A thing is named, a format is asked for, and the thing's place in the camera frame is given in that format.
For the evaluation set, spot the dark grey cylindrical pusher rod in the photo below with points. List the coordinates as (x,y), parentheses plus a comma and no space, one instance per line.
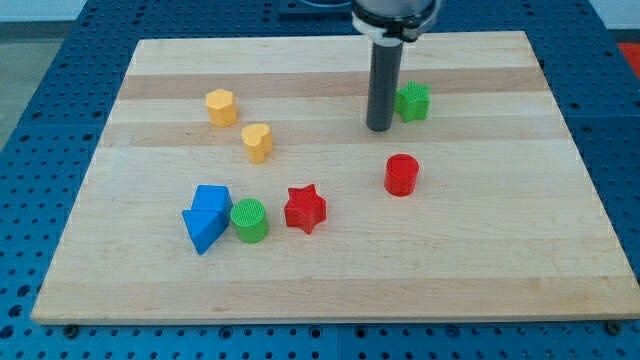
(383,79)

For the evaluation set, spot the red cylinder block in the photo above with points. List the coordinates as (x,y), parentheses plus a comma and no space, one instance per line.
(401,173)

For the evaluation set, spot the green star block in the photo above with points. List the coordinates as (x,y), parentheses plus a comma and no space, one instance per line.
(412,101)

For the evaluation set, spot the red star block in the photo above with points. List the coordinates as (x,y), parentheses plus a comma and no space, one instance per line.
(305,208)

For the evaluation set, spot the yellow heart block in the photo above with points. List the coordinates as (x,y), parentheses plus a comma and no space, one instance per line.
(258,142)

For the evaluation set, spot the yellow hexagon block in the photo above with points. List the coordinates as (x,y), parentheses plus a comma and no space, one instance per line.
(221,107)

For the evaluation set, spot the wooden board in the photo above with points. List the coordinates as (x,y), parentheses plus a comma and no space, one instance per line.
(504,223)

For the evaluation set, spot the green cylinder block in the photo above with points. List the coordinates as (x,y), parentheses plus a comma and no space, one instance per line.
(250,221)

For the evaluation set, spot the blue cube block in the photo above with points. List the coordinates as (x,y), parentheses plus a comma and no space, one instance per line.
(212,198)

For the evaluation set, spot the blue triangle block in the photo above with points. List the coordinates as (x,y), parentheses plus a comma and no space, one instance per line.
(204,227)

